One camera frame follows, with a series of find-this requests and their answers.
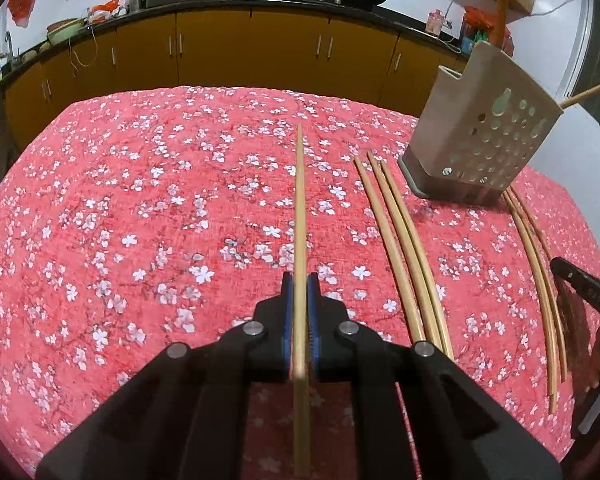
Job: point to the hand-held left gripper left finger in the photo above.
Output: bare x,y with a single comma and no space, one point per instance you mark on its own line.
286,320

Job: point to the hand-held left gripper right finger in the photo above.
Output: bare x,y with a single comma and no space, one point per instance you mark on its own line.
314,330

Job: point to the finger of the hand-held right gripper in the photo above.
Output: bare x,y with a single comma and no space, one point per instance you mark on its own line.
587,287

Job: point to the perforated beige chopstick holder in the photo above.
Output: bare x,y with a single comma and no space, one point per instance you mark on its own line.
460,110

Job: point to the yellow kitchen base cabinets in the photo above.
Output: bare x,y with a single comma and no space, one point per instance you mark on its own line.
205,50

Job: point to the red bag with bottles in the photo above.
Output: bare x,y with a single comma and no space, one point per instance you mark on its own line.
480,25

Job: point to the pink container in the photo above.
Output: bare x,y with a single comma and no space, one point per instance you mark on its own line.
435,22

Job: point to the black kitchen countertop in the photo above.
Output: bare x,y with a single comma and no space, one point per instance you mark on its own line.
240,2

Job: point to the red and white plastic bag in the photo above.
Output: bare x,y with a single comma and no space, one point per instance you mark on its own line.
105,10

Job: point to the green basin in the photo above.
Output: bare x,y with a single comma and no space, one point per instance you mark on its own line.
65,31

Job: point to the metal faucet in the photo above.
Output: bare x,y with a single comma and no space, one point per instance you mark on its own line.
11,47

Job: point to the red plastic bag on wall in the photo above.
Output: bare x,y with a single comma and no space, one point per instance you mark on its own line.
21,2

